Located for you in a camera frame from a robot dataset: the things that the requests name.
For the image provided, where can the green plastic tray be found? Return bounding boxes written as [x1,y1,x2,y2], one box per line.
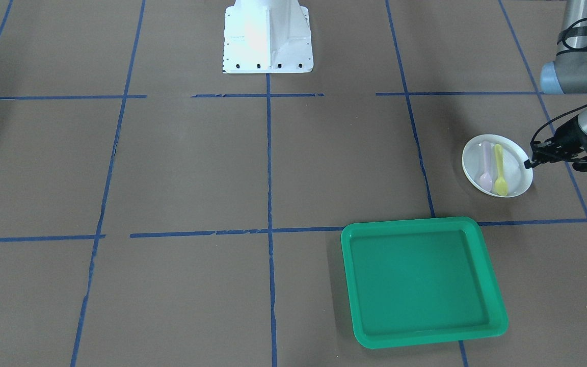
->
[341,217,509,349]

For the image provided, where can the white mounting pedestal column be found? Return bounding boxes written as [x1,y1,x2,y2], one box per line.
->
[222,1,314,74]

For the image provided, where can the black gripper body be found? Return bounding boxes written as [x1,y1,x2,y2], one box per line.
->
[529,118,587,165]

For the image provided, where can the white round plate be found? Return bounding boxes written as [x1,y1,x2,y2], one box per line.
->
[461,134,533,198]

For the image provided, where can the yellow plastic spoon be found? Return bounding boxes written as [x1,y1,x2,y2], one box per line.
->
[493,144,509,197]

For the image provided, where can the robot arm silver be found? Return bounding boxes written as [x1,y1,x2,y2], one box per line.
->
[524,1,587,173]

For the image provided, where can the purple plastic spoon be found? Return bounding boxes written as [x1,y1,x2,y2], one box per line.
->
[477,140,493,192]

